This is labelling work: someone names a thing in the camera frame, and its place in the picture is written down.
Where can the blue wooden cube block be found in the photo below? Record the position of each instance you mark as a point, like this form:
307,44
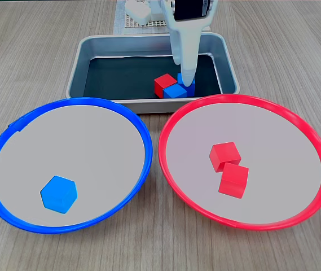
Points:
59,194
191,90
174,91

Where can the red wooden cube block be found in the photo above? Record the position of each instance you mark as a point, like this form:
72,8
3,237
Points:
233,180
223,153
163,83

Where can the black tray liner mat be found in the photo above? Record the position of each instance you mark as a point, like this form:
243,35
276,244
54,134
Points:
115,79

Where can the silver metal tray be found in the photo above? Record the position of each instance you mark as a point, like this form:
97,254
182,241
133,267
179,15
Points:
98,46

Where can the white grid mesh mat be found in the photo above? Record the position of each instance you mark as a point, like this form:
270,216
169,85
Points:
132,25

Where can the red rimmed white dish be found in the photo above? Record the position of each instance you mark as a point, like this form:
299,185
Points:
276,158

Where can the blue rimmed white dish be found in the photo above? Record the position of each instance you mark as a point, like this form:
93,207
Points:
72,146

